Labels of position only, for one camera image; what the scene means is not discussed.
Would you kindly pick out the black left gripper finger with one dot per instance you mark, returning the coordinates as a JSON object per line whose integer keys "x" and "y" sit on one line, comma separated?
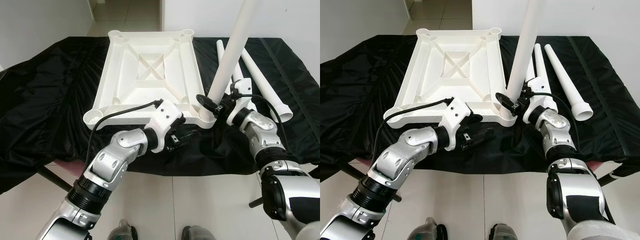
{"x": 482, "y": 135}
{"x": 189, "y": 137}

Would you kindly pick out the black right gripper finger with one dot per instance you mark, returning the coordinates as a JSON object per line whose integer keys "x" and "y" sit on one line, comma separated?
{"x": 205, "y": 102}
{"x": 502, "y": 99}

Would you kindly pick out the white plastic table top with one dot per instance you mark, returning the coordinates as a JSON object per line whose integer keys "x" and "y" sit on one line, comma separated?
{"x": 450, "y": 85}
{"x": 150, "y": 85}

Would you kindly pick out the white plastic table leg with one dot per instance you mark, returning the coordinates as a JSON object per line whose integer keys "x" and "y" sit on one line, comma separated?
{"x": 265, "y": 85}
{"x": 238, "y": 75}
{"x": 525, "y": 45}
{"x": 567, "y": 85}
{"x": 220, "y": 50}
{"x": 235, "y": 45}
{"x": 533, "y": 72}
{"x": 541, "y": 60}

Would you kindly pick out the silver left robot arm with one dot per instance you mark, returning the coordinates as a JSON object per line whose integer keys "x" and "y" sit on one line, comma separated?
{"x": 405, "y": 155}
{"x": 112, "y": 160}

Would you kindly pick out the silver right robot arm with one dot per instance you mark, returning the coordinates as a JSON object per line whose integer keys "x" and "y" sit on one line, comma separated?
{"x": 265, "y": 135}
{"x": 557, "y": 132}

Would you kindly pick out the black table cloth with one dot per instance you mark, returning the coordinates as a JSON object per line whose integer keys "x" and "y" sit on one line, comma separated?
{"x": 500, "y": 145}
{"x": 225, "y": 145}

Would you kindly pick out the robot right leg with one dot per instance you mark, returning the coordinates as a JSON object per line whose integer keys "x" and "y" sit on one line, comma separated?
{"x": 502, "y": 232}
{"x": 197, "y": 232}

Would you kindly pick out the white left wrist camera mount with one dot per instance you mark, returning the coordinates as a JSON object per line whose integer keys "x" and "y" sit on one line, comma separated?
{"x": 457, "y": 115}
{"x": 165, "y": 117}

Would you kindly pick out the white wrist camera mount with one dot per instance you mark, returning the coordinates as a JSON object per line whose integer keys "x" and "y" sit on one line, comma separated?
{"x": 165, "y": 117}
{"x": 539, "y": 87}
{"x": 457, "y": 115}
{"x": 244, "y": 90}

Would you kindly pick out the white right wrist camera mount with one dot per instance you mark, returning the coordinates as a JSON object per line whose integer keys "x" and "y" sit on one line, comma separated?
{"x": 539, "y": 87}
{"x": 244, "y": 90}

